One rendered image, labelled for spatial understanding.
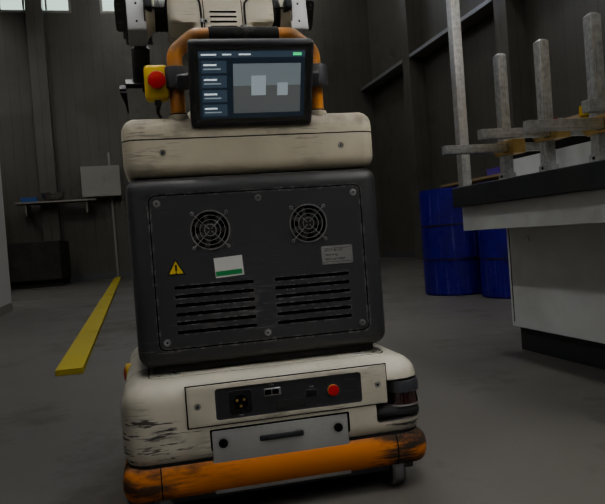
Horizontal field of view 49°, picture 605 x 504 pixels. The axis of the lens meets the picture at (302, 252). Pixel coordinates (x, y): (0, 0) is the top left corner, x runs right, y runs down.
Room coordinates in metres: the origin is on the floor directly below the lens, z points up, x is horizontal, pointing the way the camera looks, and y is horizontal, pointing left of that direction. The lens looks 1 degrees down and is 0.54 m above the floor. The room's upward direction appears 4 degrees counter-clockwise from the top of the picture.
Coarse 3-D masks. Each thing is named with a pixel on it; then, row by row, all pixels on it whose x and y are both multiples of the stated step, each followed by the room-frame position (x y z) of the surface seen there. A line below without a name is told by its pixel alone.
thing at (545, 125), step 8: (528, 120) 1.83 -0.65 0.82; (536, 120) 1.84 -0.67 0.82; (544, 120) 1.84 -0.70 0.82; (552, 120) 1.85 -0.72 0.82; (560, 120) 1.86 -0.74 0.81; (568, 120) 1.86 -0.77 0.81; (576, 120) 1.87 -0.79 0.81; (584, 120) 1.88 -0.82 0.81; (592, 120) 1.88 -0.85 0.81; (600, 120) 1.89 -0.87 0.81; (528, 128) 1.84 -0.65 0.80; (536, 128) 1.84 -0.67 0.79; (544, 128) 1.84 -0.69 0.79; (552, 128) 1.85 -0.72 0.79; (560, 128) 1.86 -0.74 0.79; (568, 128) 1.86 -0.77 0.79; (576, 128) 1.87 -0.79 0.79; (584, 128) 1.88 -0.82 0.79; (592, 128) 1.88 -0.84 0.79; (600, 128) 1.89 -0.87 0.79
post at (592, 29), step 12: (588, 24) 1.94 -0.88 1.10; (600, 24) 1.94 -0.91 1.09; (588, 36) 1.94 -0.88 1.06; (600, 36) 1.94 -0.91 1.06; (588, 48) 1.95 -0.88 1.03; (600, 48) 1.94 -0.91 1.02; (588, 60) 1.95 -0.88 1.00; (600, 60) 1.94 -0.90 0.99; (588, 72) 1.95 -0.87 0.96; (600, 72) 1.93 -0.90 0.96; (588, 84) 1.96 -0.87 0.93; (600, 84) 1.93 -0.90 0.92; (588, 96) 1.96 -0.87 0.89; (600, 96) 1.93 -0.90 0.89; (600, 144) 1.93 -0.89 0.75
